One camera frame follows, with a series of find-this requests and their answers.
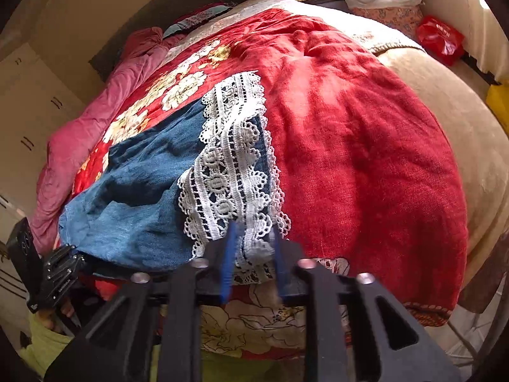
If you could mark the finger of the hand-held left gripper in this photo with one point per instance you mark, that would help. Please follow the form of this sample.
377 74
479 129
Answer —
63 264

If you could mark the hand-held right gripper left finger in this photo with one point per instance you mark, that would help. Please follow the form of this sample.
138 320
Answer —
230 262

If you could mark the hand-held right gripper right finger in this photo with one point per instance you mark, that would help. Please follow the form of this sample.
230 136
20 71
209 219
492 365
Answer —
281 270

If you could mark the blue denim pants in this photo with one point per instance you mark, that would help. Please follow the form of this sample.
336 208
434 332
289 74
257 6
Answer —
151 191

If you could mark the person's left hand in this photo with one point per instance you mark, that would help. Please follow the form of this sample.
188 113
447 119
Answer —
47 319

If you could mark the person's yellow-green shirt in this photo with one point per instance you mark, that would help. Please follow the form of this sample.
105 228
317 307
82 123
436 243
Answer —
254 368

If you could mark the pink quilt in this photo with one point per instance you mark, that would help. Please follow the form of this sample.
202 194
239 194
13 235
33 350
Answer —
79 143

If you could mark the red floral blanket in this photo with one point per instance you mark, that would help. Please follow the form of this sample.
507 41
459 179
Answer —
358 147

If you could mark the cream wardrobe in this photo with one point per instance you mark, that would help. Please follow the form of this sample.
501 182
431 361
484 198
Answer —
28 107

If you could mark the metal rack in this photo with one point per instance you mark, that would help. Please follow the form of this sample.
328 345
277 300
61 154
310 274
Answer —
473 338

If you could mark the dark padded headboard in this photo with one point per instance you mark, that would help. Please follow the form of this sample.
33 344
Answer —
131 36

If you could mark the teal patterned pillow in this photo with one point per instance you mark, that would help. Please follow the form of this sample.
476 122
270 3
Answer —
199 20

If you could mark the beige bedsheet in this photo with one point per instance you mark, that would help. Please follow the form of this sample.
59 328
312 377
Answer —
457 99

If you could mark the yellow bag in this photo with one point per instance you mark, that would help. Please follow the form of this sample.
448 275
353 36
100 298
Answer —
499 107

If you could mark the pink floral cloth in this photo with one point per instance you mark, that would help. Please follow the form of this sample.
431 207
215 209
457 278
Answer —
389 18

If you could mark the red plastic bag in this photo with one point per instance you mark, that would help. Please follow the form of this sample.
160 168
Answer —
439 39

